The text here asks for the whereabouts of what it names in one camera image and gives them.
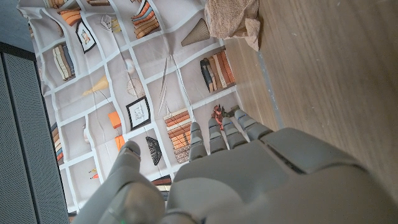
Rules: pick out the printed bookshelf backdrop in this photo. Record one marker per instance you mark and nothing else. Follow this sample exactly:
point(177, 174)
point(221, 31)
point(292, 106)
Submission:
point(124, 62)

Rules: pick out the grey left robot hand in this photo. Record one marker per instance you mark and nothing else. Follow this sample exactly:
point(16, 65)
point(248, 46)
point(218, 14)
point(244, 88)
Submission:
point(248, 180)

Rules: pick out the dark perforated wall panel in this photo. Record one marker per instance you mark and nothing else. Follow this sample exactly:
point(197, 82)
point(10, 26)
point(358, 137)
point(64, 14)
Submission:
point(25, 140)

